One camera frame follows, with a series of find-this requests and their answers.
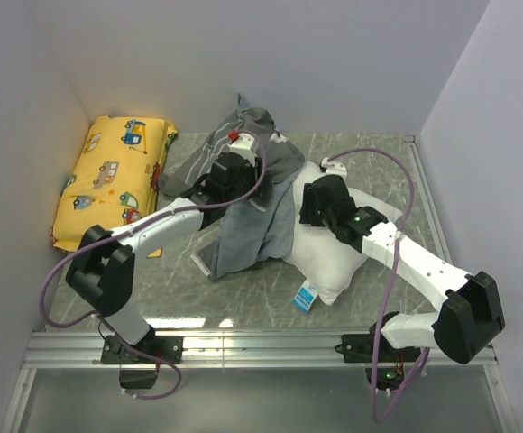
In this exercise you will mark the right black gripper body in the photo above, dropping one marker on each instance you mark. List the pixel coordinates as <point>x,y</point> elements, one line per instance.
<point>312,213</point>

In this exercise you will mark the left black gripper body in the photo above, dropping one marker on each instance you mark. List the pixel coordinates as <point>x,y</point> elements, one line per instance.
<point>251,175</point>

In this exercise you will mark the blue-grey pillowcase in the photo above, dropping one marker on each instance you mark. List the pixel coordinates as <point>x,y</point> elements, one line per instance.
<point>254,229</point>

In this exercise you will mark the white pillow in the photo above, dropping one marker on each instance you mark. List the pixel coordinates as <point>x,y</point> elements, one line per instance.
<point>327,264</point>

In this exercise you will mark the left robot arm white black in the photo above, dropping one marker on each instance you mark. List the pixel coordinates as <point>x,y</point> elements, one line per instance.
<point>102,269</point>

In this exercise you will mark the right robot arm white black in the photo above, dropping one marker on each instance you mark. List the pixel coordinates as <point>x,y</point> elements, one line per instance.
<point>467,312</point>

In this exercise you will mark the blue white pillow label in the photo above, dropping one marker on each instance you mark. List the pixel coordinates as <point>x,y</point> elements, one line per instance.
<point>305,297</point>

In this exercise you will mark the yellow cartoon car pillow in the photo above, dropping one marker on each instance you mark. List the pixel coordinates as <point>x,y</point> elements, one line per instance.
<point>115,181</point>

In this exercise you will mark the right black controller box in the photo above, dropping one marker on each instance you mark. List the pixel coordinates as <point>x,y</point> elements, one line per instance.
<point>389,379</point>

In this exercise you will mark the black controller box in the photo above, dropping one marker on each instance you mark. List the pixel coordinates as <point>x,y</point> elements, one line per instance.
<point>131,379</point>
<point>389,379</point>

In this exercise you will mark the left black controller box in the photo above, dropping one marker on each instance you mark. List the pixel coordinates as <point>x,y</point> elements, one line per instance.
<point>131,379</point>

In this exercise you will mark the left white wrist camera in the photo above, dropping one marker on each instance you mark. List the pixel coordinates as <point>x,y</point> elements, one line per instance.
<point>243,144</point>

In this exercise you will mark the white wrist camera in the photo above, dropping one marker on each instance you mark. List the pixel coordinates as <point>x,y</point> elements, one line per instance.
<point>333,168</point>
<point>243,144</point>

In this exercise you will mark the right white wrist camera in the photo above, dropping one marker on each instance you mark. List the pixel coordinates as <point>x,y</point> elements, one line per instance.
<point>333,168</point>

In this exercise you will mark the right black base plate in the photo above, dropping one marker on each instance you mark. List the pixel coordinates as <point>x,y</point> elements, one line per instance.
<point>358,348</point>

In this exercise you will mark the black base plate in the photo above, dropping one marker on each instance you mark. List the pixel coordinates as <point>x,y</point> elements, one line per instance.
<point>358,348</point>
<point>168,348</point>

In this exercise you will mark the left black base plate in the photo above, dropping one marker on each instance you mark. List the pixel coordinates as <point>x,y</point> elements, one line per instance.
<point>168,348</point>

